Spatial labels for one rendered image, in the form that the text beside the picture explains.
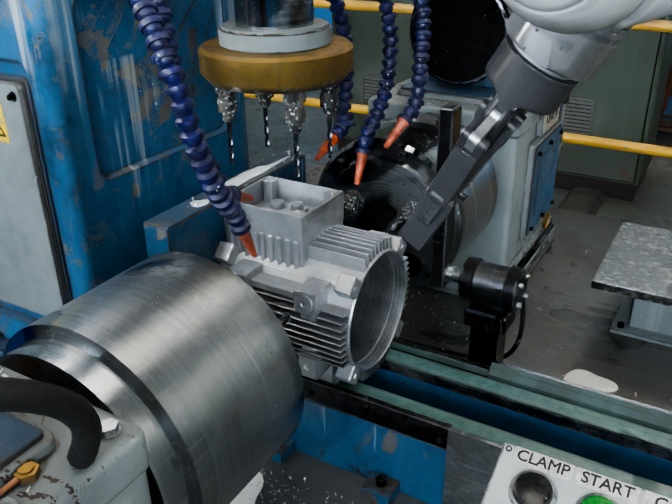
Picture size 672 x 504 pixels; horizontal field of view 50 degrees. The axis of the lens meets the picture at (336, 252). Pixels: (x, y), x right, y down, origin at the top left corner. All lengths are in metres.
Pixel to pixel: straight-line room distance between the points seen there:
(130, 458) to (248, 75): 0.43
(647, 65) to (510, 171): 2.72
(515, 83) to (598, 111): 3.38
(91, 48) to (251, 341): 0.42
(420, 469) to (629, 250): 0.63
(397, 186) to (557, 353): 0.40
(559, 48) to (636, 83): 3.34
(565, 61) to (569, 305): 0.83
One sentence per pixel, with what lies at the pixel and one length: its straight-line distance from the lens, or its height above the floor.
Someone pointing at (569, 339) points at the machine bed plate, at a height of 0.80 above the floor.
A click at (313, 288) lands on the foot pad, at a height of 1.08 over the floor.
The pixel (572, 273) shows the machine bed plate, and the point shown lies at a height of 0.80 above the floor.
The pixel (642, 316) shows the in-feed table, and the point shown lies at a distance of 1.35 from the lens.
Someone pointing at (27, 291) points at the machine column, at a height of 1.01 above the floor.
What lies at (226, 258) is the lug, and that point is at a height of 1.08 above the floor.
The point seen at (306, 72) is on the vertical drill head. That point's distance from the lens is 0.79.
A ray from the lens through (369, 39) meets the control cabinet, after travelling 4.39.
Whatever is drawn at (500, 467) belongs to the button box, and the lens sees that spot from 0.63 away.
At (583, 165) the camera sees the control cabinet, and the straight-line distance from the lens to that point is 4.12.
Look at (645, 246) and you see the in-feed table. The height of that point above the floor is 0.92.
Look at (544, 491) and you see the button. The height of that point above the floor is 1.07.
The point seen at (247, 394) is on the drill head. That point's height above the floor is 1.09.
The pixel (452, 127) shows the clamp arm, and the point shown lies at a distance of 0.92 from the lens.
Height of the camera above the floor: 1.49
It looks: 26 degrees down
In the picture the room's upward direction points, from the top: 1 degrees counter-clockwise
